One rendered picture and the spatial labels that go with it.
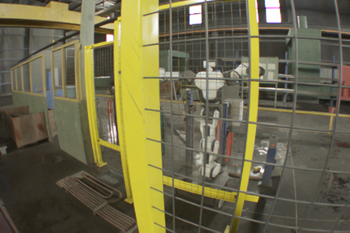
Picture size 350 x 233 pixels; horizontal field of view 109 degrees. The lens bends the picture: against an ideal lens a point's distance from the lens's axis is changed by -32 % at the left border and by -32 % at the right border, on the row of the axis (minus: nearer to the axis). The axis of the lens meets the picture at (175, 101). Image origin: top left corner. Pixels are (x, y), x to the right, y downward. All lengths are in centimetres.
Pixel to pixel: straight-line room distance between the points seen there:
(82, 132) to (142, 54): 269
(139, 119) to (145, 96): 4
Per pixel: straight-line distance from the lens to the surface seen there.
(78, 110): 285
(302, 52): 1002
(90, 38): 311
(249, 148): 122
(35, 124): 433
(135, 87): 30
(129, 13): 32
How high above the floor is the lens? 142
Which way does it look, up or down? 10 degrees down
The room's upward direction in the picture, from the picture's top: 1 degrees counter-clockwise
